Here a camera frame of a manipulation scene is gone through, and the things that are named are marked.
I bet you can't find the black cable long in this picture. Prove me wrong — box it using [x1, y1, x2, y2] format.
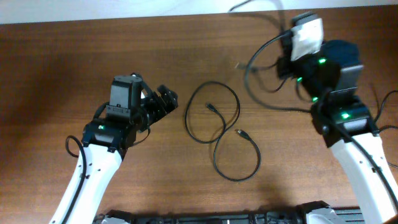
[228, 0, 287, 93]

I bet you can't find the black cable short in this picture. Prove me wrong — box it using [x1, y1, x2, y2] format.
[183, 80, 262, 182]

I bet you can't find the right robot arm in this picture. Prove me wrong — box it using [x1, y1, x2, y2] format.
[277, 40, 397, 223]

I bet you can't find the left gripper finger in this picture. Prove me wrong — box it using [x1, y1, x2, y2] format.
[159, 90, 178, 117]
[157, 85, 173, 103]

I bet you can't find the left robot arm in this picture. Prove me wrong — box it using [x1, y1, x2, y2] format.
[50, 73, 178, 223]

